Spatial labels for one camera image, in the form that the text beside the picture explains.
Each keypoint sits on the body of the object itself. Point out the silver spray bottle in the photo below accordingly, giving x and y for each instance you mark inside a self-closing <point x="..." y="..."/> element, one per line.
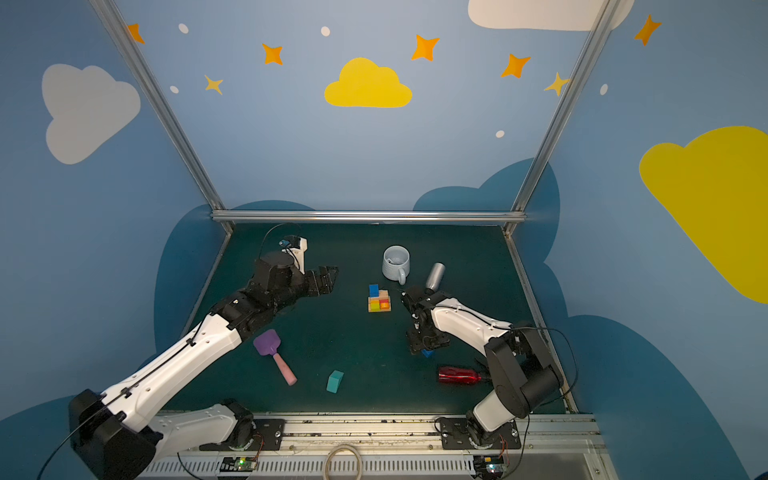
<point x="435" y="277"/>

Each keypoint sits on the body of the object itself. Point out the aluminium right corner post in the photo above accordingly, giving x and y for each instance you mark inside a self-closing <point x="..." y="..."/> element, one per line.
<point x="580" y="74"/>

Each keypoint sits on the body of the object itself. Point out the aluminium back frame rail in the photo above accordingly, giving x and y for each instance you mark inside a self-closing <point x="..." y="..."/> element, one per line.
<point x="368" y="217"/>

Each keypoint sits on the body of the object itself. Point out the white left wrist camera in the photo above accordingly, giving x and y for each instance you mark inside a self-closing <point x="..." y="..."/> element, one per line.
<point x="296" y="246"/>

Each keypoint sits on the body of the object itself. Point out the light blue ceramic mug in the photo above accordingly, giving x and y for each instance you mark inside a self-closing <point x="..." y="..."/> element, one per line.
<point x="396" y="264"/>

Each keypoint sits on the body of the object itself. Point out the aluminium left corner post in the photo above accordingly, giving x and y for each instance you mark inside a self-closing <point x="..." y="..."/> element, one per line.
<point x="113" y="22"/>

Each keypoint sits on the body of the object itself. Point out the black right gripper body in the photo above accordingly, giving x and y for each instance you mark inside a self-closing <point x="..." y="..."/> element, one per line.
<point x="420" y="330"/>

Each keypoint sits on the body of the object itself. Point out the front aluminium rail base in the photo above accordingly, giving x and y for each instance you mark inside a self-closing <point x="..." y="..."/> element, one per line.
<point x="403" y="446"/>

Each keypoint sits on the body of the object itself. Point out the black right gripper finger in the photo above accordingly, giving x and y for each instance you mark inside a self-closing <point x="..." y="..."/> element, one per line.
<point x="415" y="343"/>
<point x="438" y="340"/>

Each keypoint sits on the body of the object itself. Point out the teal block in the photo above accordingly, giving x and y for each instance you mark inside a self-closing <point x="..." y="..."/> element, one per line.
<point x="334" y="381"/>

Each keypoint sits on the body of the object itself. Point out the aluminium corner post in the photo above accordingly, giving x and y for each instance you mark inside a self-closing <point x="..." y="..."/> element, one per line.
<point x="113" y="22"/>
<point x="580" y="74"/>

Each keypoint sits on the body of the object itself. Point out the right green circuit board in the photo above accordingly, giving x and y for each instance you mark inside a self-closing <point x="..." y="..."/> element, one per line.
<point x="487" y="467"/>

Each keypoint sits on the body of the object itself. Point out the purple pink toy spatula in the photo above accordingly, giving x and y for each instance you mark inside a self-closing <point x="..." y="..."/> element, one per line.
<point x="267" y="344"/>

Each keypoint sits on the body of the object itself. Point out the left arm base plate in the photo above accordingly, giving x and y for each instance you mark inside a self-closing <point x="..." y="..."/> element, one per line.
<point x="264" y="435"/>

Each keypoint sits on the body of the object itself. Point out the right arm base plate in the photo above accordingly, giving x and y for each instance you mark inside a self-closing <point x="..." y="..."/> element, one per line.
<point x="464" y="434"/>

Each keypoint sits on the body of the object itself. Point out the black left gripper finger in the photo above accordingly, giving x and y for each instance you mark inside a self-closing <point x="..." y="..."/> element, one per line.
<point x="326" y="273"/>
<point x="324" y="286"/>

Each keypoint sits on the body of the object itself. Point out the red spray bottle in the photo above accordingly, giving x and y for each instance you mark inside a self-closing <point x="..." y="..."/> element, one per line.
<point x="463" y="375"/>

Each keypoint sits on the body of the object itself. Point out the left green circuit board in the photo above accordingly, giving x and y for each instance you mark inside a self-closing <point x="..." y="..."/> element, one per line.
<point x="238" y="465"/>

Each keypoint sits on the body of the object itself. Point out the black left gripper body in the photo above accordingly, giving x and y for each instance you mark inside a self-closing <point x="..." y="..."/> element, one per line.
<point x="312" y="281"/>

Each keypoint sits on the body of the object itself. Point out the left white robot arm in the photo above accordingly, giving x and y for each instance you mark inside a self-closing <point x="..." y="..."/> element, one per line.
<point x="117" y="433"/>

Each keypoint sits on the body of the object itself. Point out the green circuit board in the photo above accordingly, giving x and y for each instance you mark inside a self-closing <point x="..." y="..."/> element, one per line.
<point x="487" y="467"/>
<point x="238" y="465"/>

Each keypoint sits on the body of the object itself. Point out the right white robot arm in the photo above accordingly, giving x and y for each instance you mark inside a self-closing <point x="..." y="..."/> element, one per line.
<point x="522" y="369"/>

